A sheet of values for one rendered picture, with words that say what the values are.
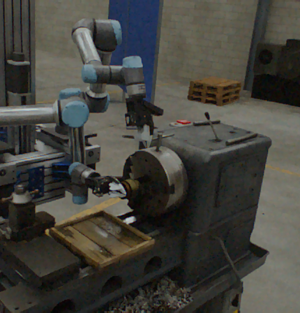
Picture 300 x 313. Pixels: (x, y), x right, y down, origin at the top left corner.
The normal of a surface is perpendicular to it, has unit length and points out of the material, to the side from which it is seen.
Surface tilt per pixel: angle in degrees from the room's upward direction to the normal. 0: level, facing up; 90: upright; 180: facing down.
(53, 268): 0
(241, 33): 90
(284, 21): 90
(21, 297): 0
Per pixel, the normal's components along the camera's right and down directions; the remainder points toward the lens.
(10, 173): 0.72, 0.29
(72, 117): 0.32, 0.32
